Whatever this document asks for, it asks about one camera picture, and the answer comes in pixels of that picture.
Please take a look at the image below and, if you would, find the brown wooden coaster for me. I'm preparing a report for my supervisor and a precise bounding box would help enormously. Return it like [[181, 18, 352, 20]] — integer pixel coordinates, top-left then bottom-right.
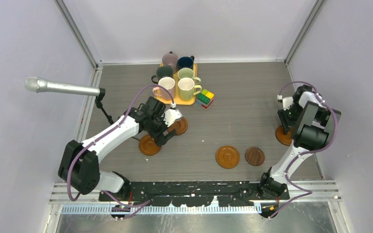
[[167, 117, 188, 135], [138, 134, 161, 156], [215, 146, 240, 169], [275, 126, 292, 146]]

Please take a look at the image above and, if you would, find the dark walnut coaster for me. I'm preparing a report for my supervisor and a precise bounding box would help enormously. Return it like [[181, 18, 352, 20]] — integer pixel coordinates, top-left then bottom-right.
[[245, 147, 265, 166]]

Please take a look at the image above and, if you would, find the navy blue mug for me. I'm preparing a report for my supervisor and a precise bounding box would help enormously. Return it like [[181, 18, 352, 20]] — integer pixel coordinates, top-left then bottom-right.
[[177, 55, 195, 70]]

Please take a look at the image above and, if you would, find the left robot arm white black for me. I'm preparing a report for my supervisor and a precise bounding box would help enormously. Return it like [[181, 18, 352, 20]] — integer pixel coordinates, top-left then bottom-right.
[[58, 97, 182, 201]]

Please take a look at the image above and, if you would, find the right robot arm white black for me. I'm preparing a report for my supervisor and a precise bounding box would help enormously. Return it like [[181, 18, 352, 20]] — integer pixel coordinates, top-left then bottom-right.
[[257, 82, 341, 200]]

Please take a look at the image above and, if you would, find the pink white mug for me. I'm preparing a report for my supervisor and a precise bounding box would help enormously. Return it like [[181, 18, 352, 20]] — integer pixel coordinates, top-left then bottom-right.
[[153, 77, 176, 100]]

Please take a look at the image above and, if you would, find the cream yellow mug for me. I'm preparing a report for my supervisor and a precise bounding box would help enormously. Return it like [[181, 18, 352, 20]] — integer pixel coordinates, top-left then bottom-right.
[[178, 78, 202, 101]]

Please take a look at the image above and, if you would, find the dark green mug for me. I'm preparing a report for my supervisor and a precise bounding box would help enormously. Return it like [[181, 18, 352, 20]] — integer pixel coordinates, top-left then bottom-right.
[[151, 66, 173, 84]]

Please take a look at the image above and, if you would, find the colourful toy brick block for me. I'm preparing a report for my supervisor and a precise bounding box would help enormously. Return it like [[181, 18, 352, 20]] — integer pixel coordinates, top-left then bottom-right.
[[196, 89, 215, 109]]

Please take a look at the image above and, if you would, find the light green mug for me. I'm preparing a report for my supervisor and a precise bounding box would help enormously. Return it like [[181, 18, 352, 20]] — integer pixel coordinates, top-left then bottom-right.
[[177, 67, 201, 84]]

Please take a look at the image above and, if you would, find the black microphone tripod stand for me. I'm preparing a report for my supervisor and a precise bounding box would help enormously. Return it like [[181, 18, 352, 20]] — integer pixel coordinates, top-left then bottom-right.
[[95, 88, 115, 126]]

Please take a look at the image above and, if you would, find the mauve mug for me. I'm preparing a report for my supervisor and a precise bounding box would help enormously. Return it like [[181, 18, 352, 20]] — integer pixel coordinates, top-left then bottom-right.
[[162, 51, 178, 73]]

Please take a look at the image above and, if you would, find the silver microphone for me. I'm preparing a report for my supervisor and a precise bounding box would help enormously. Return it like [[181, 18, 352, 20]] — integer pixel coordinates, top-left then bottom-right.
[[24, 77, 105, 97]]

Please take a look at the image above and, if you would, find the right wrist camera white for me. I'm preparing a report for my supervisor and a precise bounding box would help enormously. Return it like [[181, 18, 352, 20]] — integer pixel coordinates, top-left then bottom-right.
[[277, 95, 293, 111]]

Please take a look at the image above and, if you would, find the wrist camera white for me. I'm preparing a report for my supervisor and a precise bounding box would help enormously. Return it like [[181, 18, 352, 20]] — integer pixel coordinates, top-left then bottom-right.
[[277, 95, 293, 111], [164, 109, 183, 128]]

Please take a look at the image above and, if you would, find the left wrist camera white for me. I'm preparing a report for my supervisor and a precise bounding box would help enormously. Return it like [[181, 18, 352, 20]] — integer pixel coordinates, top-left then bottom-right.
[[164, 109, 183, 128]]

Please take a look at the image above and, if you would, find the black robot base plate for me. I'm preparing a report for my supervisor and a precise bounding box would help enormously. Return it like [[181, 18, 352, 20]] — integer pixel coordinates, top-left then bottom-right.
[[113, 181, 278, 207]]

